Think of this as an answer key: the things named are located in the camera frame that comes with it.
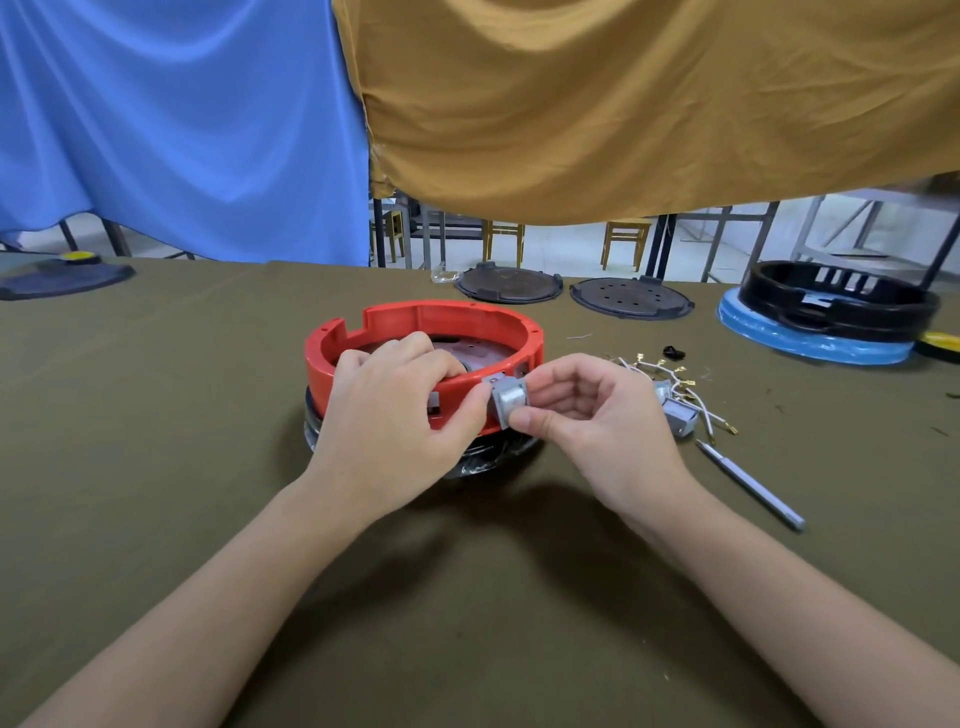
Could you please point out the person's right hand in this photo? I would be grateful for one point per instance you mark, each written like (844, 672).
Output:
(622, 442)

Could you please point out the person's left hand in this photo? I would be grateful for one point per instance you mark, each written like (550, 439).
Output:
(379, 435)

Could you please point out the person's left middle finger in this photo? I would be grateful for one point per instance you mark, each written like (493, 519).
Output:
(409, 345)

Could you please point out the person's left thumb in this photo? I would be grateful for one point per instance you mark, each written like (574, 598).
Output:
(463, 416)

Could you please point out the person's right thumb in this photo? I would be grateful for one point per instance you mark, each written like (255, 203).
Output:
(536, 424)

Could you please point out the small grey metal switch part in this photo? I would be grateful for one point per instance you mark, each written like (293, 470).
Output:
(510, 399)

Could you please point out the red round plastic housing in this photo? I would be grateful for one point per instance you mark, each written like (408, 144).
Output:
(450, 313)

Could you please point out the person's right forearm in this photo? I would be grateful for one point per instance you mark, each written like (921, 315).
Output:
(787, 622)

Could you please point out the person's left forearm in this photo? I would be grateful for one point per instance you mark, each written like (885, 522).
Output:
(210, 607)

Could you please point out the black plastic-wrapped round base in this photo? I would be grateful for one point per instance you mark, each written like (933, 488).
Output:
(484, 456)

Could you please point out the clear plastic bag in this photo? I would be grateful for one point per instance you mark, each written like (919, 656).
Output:
(444, 276)

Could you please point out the dark round metal plate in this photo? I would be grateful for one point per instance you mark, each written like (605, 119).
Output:
(510, 285)
(630, 298)

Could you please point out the wooden chair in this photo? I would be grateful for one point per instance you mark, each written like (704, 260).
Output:
(394, 225)
(504, 231)
(627, 232)

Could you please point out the small black clip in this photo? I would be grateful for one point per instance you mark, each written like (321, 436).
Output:
(673, 352)

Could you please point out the grey slim screwdriver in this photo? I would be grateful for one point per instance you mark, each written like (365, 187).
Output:
(750, 486)

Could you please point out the olive green table cloth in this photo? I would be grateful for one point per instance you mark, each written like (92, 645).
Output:
(187, 390)

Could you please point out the black round plastic housing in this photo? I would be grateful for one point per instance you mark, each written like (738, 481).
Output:
(765, 296)

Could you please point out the blue plastic-wrapped round base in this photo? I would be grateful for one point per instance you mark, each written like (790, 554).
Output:
(810, 346)

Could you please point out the blue hanging cloth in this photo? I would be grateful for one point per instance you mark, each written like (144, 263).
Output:
(187, 120)

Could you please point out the mustard hanging cloth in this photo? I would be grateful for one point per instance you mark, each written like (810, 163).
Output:
(637, 97)

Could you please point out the dark round lid yellow knob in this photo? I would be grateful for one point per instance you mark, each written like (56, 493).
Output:
(60, 279)

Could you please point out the black metal table frame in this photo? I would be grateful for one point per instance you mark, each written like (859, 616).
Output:
(664, 247)

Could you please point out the grey metal table frame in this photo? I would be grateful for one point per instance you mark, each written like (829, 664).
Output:
(877, 225)

